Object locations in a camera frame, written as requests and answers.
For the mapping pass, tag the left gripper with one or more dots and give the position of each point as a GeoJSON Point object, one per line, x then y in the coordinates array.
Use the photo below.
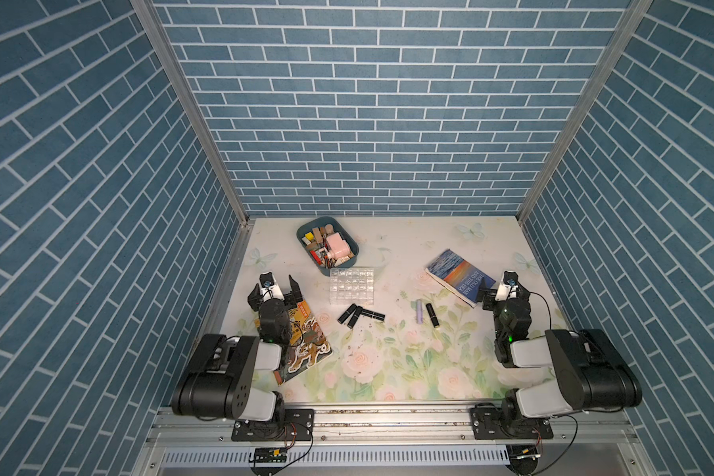
{"type": "Point", "coordinates": [254, 303]}

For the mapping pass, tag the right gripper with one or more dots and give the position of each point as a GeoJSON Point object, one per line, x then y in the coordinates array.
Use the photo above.
{"type": "Point", "coordinates": [489, 298]}

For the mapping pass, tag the clear acrylic lipstick organizer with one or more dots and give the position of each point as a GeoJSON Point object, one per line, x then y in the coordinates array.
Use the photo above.
{"type": "Point", "coordinates": [352, 285]}

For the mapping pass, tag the purple lipstick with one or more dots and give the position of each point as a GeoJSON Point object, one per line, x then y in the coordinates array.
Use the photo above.
{"type": "Point", "coordinates": [419, 311]}

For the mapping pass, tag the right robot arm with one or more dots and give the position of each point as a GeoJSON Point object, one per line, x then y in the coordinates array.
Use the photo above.
{"type": "Point", "coordinates": [589, 374]}

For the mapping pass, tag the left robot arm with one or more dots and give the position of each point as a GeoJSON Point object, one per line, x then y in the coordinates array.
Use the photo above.
{"type": "Point", "coordinates": [217, 382]}

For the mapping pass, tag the blue book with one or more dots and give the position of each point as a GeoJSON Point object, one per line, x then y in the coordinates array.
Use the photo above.
{"type": "Point", "coordinates": [458, 276]}

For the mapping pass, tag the yellow illustrated book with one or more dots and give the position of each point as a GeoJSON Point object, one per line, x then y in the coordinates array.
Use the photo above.
{"type": "Point", "coordinates": [290, 349]}

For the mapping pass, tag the teal plastic bin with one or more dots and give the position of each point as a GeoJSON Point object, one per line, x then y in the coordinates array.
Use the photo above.
{"type": "Point", "coordinates": [312, 236]}

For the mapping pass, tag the pink box in bin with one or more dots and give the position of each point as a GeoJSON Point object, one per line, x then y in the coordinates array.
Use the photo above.
{"type": "Point", "coordinates": [336, 246]}

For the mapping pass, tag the right circuit board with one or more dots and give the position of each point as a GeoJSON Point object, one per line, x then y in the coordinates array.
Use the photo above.
{"type": "Point", "coordinates": [524, 458]}

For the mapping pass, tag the circuit board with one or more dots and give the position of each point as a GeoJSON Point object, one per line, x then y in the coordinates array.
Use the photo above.
{"type": "Point", "coordinates": [524, 458]}
{"type": "Point", "coordinates": [268, 455]}

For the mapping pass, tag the left circuit board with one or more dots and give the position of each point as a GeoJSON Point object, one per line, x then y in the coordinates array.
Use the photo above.
{"type": "Point", "coordinates": [268, 455]}

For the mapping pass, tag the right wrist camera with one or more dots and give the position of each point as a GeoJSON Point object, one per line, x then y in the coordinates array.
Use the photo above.
{"type": "Point", "coordinates": [506, 286]}

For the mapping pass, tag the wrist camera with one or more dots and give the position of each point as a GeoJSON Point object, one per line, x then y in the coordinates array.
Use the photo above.
{"type": "Point", "coordinates": [269, 287]}
{"type": "Point", "coordinates": [506, 286]}

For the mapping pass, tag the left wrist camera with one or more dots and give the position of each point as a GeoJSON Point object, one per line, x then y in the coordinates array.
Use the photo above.
{"type": "Point", "coordinates": [269, 287]}

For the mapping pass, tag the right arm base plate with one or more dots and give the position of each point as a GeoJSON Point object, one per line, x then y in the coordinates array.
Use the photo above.
{"type": "Point", "coordinates": [490, 422]}

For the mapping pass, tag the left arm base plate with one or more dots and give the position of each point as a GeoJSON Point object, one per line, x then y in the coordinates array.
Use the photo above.
{"type": "Point", "coordinates": [293, 425]}

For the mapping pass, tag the aluminium mounting rail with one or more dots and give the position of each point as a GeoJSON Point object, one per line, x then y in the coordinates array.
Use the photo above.
{"type": "Point", "coordinates": [423, 423]}

